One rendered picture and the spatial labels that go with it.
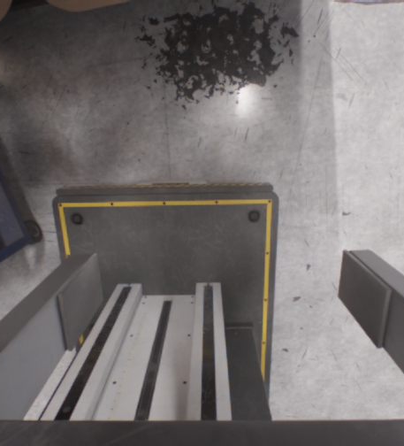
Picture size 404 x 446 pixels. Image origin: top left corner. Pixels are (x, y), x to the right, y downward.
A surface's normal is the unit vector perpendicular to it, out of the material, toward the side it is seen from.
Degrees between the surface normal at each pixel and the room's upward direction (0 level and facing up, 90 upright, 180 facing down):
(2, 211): 0
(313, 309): 0
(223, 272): 0
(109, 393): 90
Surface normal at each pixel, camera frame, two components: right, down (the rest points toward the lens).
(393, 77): -0.02, 0.29
